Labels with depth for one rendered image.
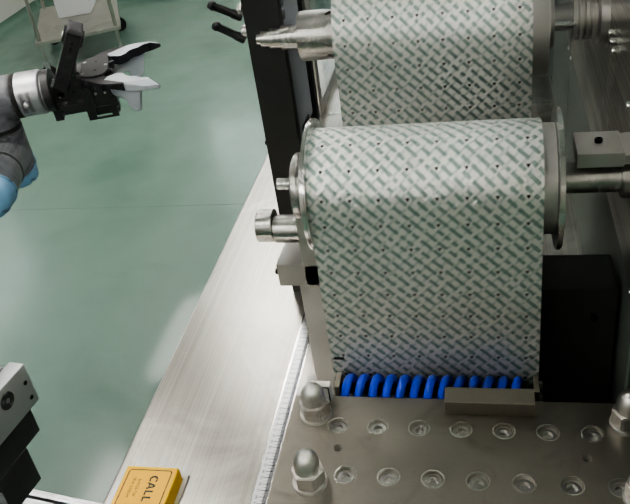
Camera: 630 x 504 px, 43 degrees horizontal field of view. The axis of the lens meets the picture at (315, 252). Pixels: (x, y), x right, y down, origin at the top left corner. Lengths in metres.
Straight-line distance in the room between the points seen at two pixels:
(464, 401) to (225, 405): 0.39
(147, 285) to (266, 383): 1.96
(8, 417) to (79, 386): 1.18
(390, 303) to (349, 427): 0.14
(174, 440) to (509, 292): 0.50
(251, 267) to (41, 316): 1.80
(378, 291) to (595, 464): 0.28
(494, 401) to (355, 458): 0.16
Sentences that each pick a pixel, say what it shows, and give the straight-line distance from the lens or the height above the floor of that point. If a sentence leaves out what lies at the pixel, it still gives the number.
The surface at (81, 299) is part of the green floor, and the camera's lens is 3.12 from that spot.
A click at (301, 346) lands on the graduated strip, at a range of 1.20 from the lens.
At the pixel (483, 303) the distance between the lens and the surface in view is 0.87.
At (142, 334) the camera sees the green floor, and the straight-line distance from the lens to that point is 2.84.
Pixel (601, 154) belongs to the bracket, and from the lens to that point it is 0.83.
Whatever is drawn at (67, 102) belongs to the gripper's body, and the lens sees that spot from 1.44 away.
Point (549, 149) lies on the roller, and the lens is 0.81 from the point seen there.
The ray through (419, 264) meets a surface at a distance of 0.84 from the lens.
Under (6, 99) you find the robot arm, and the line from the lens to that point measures 1.43.
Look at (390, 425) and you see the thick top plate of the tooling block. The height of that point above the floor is 1.03.
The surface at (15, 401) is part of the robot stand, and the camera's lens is 1.56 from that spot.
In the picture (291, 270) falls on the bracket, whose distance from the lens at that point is 0.96.
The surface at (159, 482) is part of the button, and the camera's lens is 1.04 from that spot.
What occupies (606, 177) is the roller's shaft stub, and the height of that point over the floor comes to 1.26.
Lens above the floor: 1.67
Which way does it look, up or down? 33 degrees down
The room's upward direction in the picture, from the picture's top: 9 degrees counter-clockwise
